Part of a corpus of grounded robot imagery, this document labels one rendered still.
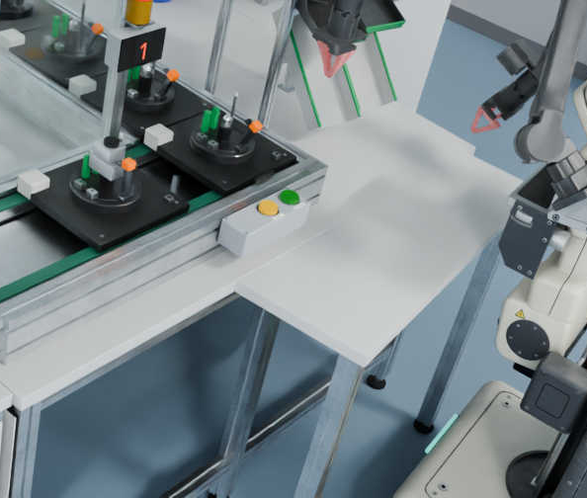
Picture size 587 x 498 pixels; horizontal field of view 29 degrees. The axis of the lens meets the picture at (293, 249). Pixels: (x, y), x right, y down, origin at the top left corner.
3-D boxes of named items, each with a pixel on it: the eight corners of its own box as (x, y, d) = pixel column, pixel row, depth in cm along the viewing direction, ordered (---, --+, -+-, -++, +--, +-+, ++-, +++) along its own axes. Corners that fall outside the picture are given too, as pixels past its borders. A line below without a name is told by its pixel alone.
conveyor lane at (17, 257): (285, 196, 254) (293, 158, 248) (-18, 346, 195) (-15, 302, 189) (195, 137, 266) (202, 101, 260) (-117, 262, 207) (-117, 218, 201)
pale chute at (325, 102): (349, 121, 262) (361, 117, 259) (307, 131, 254) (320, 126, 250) (313, 6, 261) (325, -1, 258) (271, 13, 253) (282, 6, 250)
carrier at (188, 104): (214, 114, 259) (224, 65, 252) (140, 142, 242) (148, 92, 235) (141, 68, 269) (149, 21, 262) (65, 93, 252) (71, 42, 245)
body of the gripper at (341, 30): (309, 39, 218) (318, 4, 214) (340, 28, 225) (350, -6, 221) (335, 53, 216) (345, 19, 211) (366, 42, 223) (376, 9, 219)
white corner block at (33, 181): (48, 195, 219) (50, 178, 217) (31, 203, 216) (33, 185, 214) (34, 184, 221) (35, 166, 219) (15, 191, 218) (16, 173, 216)
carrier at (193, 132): (294, 164, 249) (307, 116, 242) (223, 198, 232) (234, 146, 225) (215, 115, 259) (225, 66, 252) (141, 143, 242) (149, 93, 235)
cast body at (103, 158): (126, 174, 218) (131, 144, 213) (111, 181, 214) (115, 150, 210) (97, 154, 221) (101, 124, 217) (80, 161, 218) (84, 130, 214)
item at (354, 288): (535, 198, 284) (539, 188, 282) (364, 368, 217) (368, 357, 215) (306, 83, 307) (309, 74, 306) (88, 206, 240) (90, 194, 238)
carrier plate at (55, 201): (189, 211, 225) (190, 203, 224) (100, 253, 208) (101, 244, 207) (107, 155, 235) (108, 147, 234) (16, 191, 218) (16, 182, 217)
